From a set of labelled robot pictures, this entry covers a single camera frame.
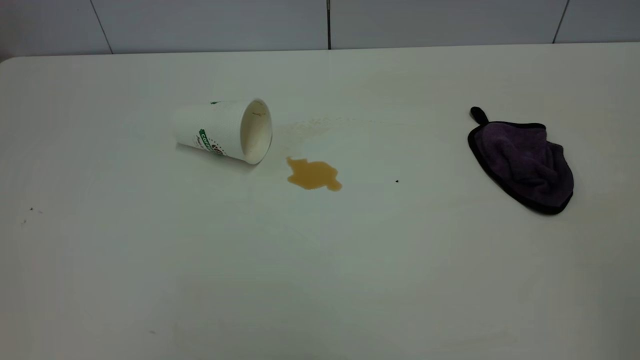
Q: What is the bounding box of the white paper coffee cup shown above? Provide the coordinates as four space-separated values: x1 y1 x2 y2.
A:
171 98 274 165

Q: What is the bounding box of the purple cloth with black trim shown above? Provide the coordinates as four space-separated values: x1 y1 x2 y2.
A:
467 106 575 216

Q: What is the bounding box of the brown coffee spill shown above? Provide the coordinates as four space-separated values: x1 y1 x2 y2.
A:
286 156 343 192

